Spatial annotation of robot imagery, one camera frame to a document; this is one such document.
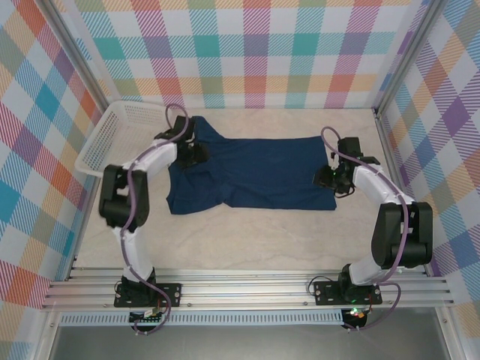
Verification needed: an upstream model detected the dark blue t-shirt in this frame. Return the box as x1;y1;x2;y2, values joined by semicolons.
166;115;338;215

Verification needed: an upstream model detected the aluminium floor edge profile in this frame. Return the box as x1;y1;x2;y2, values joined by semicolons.
373;107;468;360

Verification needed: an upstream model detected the white plastic mesh basket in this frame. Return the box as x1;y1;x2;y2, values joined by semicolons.
73;100;174;179

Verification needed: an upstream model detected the small circuit board with lights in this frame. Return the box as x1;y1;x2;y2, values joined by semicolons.
343;307;368;322

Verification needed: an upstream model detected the small black circuit board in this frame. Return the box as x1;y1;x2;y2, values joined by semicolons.
129;310;165;324

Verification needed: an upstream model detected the grey metal front panel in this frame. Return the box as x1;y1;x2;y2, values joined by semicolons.
48;324;451;360

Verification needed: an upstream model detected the aluminium frame post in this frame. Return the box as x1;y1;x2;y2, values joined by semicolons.
43;0;113;110
373;0;446;113

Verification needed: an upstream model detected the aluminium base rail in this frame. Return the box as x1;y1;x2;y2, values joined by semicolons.
40;265;455;311

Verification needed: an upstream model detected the white slotted cable duct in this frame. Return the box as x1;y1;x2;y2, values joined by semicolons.
59;309;344;326

